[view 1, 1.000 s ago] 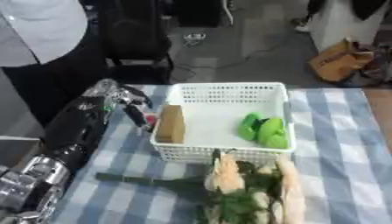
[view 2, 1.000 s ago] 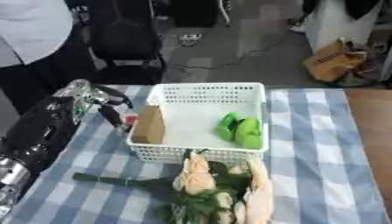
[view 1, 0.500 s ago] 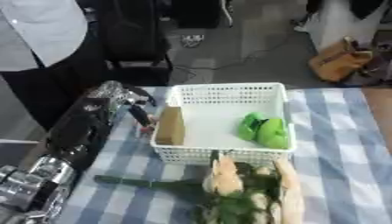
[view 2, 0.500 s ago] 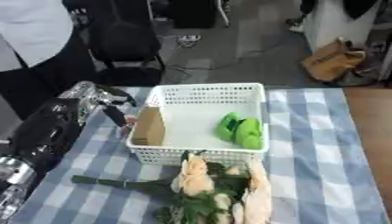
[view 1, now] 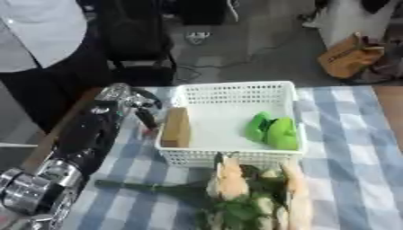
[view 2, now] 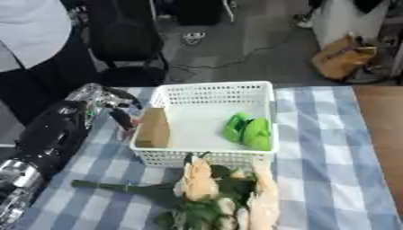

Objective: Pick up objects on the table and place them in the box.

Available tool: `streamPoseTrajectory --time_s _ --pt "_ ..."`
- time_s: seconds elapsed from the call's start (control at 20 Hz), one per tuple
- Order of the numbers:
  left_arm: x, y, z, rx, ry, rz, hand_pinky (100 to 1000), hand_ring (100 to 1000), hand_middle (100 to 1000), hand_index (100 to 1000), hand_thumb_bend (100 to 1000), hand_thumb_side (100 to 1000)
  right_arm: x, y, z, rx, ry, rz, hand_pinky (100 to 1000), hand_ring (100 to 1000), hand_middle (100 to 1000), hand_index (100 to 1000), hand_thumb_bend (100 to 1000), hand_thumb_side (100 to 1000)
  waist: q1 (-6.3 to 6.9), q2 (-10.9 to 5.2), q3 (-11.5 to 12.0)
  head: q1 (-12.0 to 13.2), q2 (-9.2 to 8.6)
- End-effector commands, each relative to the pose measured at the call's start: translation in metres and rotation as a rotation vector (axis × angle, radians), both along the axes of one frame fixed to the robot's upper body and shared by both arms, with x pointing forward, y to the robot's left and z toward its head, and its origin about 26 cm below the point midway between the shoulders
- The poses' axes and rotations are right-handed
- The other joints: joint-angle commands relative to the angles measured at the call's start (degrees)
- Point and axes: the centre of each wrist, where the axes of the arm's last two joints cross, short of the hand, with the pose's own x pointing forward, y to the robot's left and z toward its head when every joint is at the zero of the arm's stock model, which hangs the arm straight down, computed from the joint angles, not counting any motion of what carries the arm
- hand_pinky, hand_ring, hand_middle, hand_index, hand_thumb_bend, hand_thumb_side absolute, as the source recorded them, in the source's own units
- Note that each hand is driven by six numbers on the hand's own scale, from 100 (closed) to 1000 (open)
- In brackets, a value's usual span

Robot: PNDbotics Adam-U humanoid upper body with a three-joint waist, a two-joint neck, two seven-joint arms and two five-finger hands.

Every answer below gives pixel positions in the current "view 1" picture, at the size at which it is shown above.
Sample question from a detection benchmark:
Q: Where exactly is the white plastic basket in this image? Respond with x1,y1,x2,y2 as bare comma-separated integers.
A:
152,80,309,169

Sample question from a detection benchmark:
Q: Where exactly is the dark bag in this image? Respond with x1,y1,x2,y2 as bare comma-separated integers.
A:
359,36,403,85

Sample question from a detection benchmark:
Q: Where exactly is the person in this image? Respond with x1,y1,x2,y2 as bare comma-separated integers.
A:
0,0,115,133

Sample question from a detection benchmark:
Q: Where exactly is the black case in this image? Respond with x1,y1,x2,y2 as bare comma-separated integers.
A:
176,0,233,27

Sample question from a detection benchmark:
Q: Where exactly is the white panel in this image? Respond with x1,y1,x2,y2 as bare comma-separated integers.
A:
300,0,403,49

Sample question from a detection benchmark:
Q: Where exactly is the floor cable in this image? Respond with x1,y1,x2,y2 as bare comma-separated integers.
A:
175,53,257,83

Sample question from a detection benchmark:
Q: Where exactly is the artificial flower bouquet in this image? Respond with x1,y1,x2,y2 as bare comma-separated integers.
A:
93,152,317,230

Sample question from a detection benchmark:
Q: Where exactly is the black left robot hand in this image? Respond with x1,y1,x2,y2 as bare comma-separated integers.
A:
122,87,164,131

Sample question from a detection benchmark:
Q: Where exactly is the brown paper bag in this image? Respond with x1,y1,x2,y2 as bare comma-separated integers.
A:
316,31,388,80

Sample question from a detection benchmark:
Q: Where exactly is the white shoe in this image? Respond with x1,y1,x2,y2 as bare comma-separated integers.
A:
183,31,213,46

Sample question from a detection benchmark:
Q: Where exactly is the tan wooden block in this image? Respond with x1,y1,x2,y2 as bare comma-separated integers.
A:
158,106,193,149

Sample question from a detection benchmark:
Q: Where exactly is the green toy vegetable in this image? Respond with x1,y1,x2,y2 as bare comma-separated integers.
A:
244,111,276,144
263,116,301,152

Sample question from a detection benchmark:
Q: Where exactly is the black backpack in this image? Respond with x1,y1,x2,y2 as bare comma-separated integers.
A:
97,0,178,87

